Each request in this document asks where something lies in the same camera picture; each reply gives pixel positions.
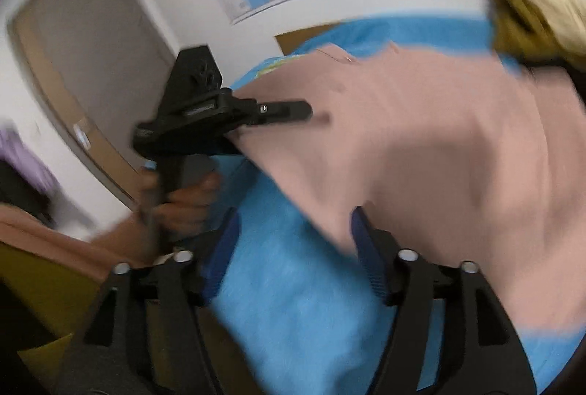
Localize mustard garment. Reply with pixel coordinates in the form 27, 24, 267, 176
490, 0, 568, 57

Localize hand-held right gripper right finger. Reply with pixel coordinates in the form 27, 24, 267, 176
350, 206, 536, 395

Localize black garment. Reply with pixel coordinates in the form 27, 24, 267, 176
522, 54, 586, 73

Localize person's mustard trousers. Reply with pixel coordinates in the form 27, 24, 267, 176
0, 242, 156, 395

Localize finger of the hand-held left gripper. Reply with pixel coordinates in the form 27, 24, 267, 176
247, 100, 314, 127

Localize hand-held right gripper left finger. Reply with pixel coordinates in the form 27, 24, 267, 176
55, 207, 241, 395

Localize purple cloth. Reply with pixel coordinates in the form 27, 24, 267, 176
0, 125, 60, 194

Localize wooden bed frame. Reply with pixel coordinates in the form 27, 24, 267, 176
275, 23, 342, 56

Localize pink garment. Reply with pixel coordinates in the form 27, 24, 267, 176
233, 40, 586, 336

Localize person's left hand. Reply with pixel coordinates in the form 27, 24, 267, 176
137, 168, 225, 245

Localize grey-brown door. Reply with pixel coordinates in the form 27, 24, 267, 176
7, 0, 184, 213

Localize person's left forearm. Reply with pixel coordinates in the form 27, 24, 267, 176
0, 203, 159, 281

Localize blue flower-print bed sheet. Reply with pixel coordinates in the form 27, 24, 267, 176
208, 15, 586, 395

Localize dark cloth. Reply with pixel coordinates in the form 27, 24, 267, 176
0, 161, 53, 224

